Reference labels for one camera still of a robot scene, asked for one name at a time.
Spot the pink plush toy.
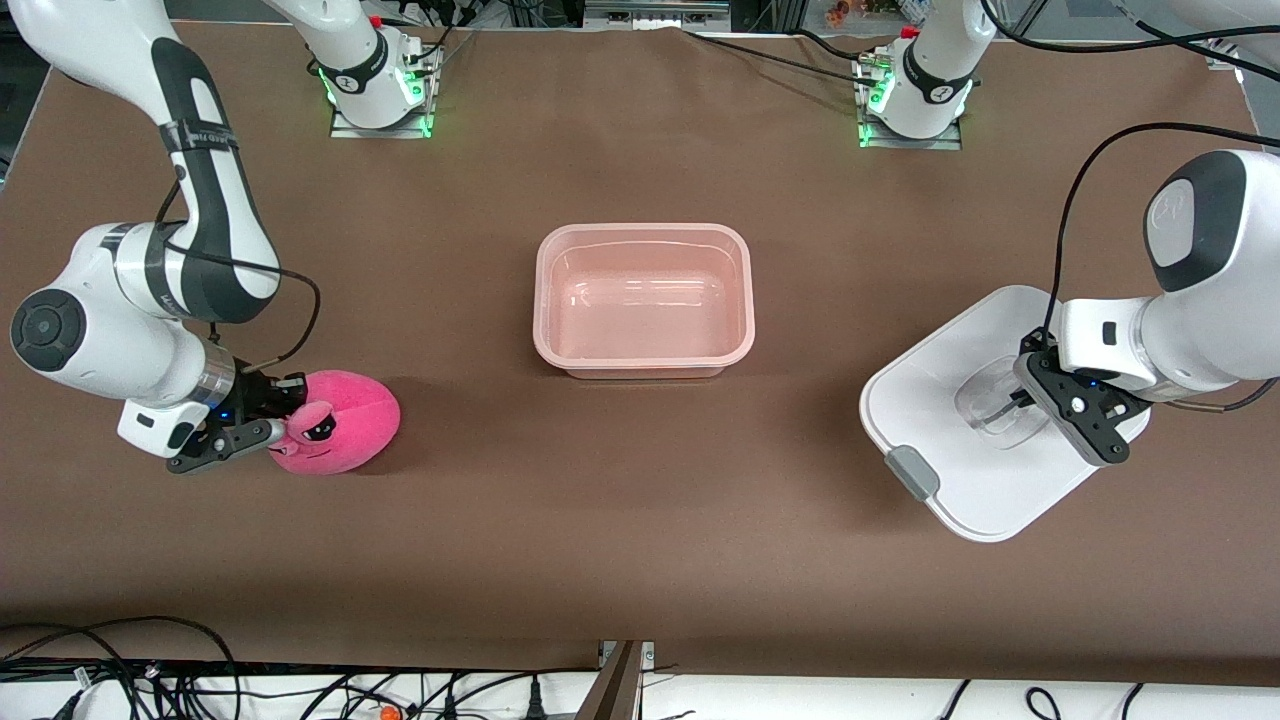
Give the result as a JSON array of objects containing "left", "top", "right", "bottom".
[{"left": 265, "top": 370, "right": 402, "bottom": 476}]

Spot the white box lid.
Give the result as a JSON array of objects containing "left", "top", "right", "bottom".
[{"left": 858, "top": 285, "right": 1151, "bottom": 544}]

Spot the pink plastic box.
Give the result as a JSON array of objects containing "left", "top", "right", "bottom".
[{"left": 533, "top": 222, "right": 756, "bottom": 380}]

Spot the white ledge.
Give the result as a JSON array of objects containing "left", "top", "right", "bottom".
[{"left": 0, "top": 668, "right": 1280, "bottom": 720}]

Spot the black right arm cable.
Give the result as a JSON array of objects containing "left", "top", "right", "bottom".
[{"left": 155, "top": 165, "right": 323, "bottom": 373}]

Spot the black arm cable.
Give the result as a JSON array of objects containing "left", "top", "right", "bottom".
[
  {"left": 1043, "top": 122, "right": 1280, "bottom": 413},
  {"left": 155, "top": 165, "right": 323, "bottom": 373}
]

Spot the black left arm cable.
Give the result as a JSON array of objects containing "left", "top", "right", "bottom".
[{"left": 1043, "top": 122, "right": 1280, "bottom": 413}]

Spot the black looped cable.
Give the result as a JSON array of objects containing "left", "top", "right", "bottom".
[{"left": 0, "top": 617, "right": 241, "bottom": 720}]

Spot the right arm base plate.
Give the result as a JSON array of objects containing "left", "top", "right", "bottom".
[{"left": 330, "top": 45, "right": 441, "bottom": 139}]

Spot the black cable on table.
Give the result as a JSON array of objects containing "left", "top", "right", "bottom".
[{"left": 685, "top": 30, "right": 881, "bottom": 86}]

